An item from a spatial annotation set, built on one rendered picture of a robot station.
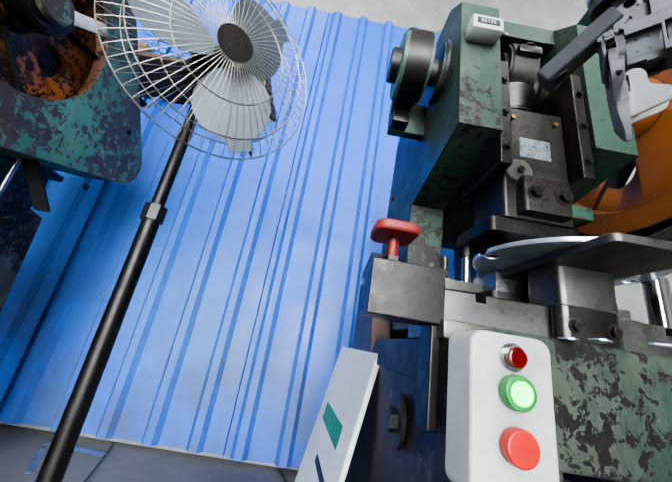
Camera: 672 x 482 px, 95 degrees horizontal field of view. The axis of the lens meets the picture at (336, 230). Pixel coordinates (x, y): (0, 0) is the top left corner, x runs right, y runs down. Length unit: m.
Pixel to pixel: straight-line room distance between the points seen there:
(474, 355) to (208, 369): 1.60
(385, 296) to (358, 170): 1.71
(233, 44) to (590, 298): 0.95
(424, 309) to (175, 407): 1.62
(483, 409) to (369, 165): 1.84
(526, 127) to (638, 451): 0.61
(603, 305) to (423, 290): 0.33
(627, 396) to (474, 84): 0.61
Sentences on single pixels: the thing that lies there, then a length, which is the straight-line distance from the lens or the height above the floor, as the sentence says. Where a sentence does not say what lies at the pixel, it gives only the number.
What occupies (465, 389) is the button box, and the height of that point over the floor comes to 0.57.
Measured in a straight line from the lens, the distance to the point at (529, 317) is 0.60.
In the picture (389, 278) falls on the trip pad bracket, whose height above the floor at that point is 0.68.
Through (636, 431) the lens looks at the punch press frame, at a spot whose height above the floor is 0.55.
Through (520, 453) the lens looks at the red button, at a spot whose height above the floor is 0.54.
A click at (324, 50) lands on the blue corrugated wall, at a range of 2.71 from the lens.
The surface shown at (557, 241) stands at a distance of 0.55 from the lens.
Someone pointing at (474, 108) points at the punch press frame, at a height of 1.10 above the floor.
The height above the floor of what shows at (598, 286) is 0.74.
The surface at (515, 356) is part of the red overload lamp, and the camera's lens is 0.33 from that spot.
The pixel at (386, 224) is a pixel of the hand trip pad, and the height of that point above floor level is 0.75.
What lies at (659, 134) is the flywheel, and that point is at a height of 1.22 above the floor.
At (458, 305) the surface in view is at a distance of 0.54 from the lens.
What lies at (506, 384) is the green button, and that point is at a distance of 0.32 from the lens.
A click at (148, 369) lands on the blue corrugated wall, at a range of 1.93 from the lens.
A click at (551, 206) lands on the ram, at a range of 0.74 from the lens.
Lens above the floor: 0.60
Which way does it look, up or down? 20 degrees up
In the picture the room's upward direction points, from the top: 10 degrees clockwise
